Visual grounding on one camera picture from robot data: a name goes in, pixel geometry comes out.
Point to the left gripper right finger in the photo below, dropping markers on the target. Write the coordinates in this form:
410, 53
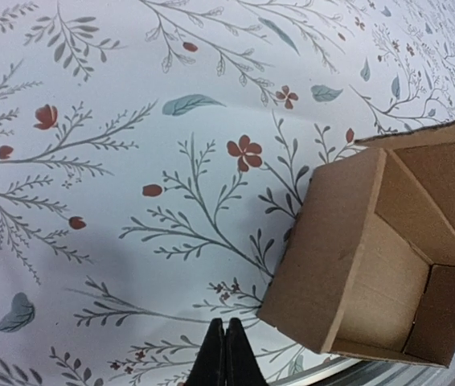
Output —
241, 368

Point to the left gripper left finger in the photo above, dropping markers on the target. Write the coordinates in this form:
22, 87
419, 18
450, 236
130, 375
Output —
209, 366

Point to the brown cardboard box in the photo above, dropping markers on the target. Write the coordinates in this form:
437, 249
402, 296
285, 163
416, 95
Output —
369, 269

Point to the aluminium front rail frame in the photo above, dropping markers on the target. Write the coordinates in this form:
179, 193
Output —
354, 372

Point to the floral patterned table mat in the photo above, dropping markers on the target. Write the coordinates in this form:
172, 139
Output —
155, 154

